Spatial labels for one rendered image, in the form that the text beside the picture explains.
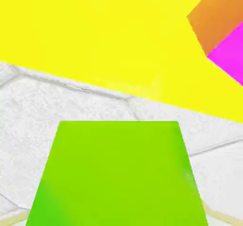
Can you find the small magenta cube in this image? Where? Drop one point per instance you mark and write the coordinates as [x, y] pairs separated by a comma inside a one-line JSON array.
[[224, 30]]

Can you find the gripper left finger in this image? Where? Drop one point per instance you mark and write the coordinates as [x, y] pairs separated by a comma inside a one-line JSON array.
[[13, 221]]

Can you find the large yellow box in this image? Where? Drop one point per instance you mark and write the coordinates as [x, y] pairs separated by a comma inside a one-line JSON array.
[[95, 30]]

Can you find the small green cube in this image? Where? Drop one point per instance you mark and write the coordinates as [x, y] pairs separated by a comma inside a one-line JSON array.
[[117, 172]]

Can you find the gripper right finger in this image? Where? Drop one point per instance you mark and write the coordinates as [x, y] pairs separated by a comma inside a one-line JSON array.
[[222, 219]]

